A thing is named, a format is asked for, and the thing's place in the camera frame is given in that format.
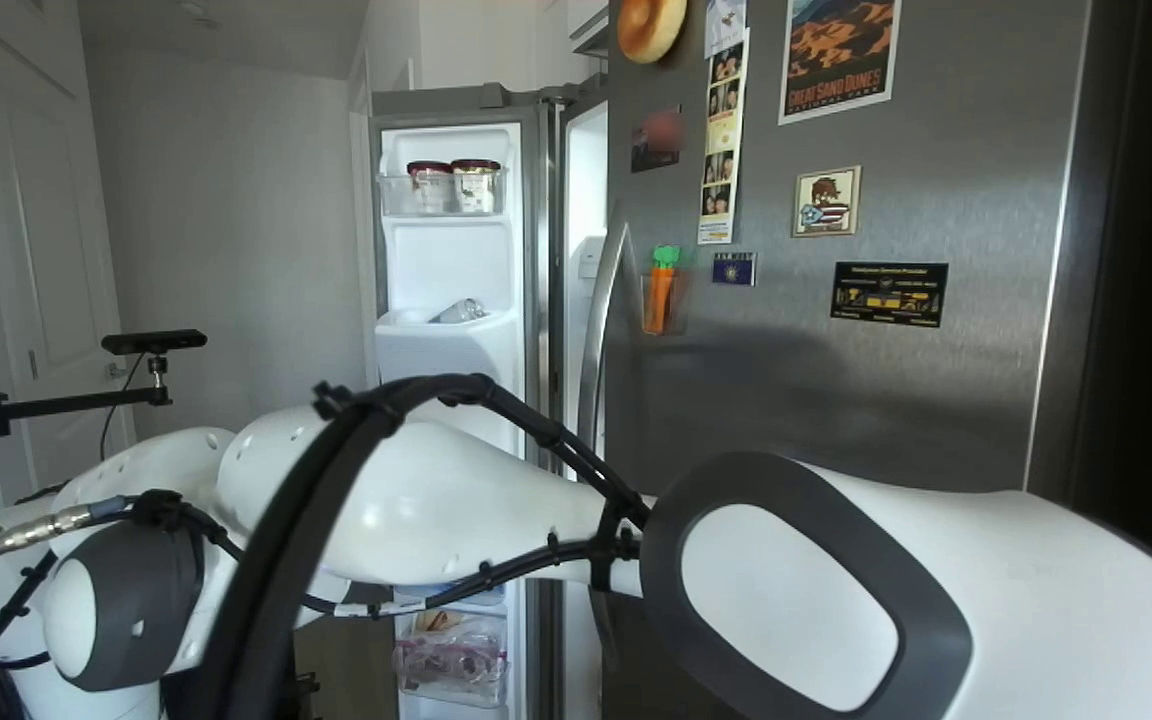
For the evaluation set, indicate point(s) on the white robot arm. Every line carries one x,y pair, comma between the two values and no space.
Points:
777,585

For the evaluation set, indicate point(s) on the white open freezer door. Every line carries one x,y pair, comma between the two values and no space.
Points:
456,290

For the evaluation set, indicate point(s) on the white interior door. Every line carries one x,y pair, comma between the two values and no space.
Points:
56,284

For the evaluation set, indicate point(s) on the orange desert poster magnet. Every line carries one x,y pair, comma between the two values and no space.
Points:
837,56

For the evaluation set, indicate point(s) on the right ice cream tub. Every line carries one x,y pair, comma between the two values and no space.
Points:
478,184

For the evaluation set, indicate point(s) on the small blue magnet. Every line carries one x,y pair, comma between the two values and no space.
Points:
730,270

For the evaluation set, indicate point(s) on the black rectangular plaque magnet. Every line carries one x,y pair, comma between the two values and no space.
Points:
888,293

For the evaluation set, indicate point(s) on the ice cream tub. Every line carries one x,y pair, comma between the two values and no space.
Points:
430,184
478,184

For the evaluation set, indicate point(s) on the square bear magnet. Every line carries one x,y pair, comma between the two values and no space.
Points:
828,202

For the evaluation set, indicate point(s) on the carrot shaped magnet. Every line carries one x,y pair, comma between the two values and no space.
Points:
663,284

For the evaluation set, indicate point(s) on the stainless steel fridge door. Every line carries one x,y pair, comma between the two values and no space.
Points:
964,164

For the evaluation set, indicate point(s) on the black camera on stand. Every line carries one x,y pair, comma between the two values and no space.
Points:
142,347

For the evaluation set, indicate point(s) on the red sunset photo magnet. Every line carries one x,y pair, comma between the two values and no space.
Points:
656,141

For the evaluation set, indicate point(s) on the donut fridge magnet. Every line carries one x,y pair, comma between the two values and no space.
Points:
646,28

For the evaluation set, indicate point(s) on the left ice cream tub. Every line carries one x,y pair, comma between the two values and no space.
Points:
430,184

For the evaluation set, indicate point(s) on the yellow packaged food in door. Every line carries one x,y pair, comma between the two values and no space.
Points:
455,659

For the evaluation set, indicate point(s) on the photo strip on fridge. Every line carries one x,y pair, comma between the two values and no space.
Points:
722,141

